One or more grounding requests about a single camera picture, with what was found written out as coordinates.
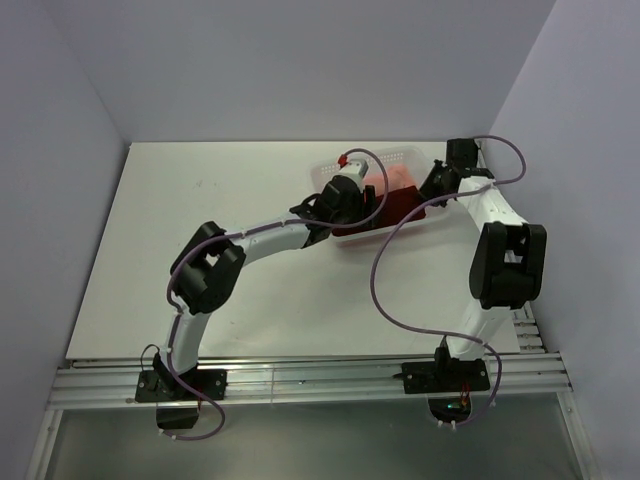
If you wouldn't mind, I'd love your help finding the dark red t-shirt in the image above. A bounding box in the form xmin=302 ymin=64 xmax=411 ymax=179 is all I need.
xmin=332 ymin=185 xmax=423 ymax=238

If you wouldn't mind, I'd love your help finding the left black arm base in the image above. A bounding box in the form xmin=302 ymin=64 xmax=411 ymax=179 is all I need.
xmin=134 ymin=369 xmax=227 ymax=440

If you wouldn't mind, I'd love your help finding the aluminium rail frame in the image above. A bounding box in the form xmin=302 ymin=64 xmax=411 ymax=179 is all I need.
xmin=24 ymin=194 xmax=601 ymax=480

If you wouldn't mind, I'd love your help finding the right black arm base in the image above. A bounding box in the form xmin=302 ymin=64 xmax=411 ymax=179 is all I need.
xmin=394 ymin=359 xmax=491 ymax=429

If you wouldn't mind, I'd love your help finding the white plastic basket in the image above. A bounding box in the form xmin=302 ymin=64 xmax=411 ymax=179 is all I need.
xmin=330 ymin=142 xmax=446 ymax=246

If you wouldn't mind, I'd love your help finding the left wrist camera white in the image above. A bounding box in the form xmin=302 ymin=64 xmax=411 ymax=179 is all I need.
xmin=338 ymin=154 xmax=369 ymax=183

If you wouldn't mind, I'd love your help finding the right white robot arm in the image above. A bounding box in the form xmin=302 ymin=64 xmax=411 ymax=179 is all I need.
xmin=419 ymin=138 xmax=547 ymax=390

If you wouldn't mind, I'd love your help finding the rolled peach t-shirt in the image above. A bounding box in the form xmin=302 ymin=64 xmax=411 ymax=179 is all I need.
xmin=364 ymin=164 xmax=416 ymax=196

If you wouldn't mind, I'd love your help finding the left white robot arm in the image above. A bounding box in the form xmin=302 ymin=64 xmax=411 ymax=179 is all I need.
xmin=153 ymin=175 xmax=388 ymax=399

